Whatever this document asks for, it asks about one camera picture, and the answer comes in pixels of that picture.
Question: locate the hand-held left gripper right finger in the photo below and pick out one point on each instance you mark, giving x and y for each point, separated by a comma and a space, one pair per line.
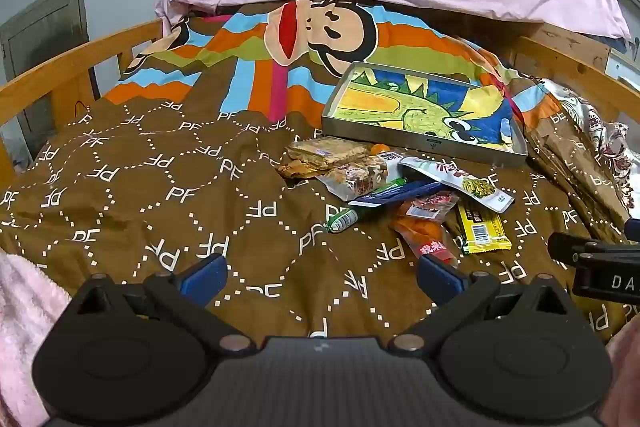
439, 279

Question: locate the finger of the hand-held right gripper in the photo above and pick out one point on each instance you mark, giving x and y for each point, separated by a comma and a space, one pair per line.
565, 244

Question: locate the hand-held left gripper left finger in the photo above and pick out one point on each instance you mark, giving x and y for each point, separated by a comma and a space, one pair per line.
205, 278

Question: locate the orange snack packet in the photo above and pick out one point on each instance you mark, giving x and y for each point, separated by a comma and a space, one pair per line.
425, 238

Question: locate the yellow green snack packet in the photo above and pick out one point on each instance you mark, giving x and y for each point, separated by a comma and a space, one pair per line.
482, 229

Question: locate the small red snack packet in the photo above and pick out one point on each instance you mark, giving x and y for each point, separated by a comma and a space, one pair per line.
430, 206

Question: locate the long blue packet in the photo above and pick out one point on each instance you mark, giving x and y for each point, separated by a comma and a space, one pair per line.
395, 193

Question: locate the white pouch with vegetable picture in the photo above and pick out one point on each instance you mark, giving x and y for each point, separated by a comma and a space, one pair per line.
475, 187

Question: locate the green sausage stick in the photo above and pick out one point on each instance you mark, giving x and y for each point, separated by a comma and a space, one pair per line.
342, 219

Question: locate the mixed nuts packet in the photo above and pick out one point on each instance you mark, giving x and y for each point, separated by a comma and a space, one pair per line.
355, 179

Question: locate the golden foil packet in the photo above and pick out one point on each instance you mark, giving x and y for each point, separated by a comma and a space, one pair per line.
295, 170

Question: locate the tangerine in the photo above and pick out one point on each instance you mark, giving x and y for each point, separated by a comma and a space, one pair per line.
380, 149

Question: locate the oat cracker packet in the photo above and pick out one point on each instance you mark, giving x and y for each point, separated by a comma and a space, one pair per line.
325, 152

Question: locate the metal tray with dinosaur print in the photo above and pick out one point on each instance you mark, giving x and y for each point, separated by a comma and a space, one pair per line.
400, 107

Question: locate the person's pink clothing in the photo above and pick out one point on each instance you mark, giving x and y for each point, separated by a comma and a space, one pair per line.
627, 372

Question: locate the floral cloth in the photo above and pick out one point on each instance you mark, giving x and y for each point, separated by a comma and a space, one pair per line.
600, 142

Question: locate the brown cartoon printed blanket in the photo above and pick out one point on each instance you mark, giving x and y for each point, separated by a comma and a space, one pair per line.
150, 167

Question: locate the pink fluffy blanket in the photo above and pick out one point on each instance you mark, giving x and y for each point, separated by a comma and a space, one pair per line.
25, 317

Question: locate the grey door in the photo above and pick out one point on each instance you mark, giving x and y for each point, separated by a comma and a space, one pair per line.
45, 32

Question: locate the wooden bed frame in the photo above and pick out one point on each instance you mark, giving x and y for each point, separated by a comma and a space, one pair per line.
50, 82

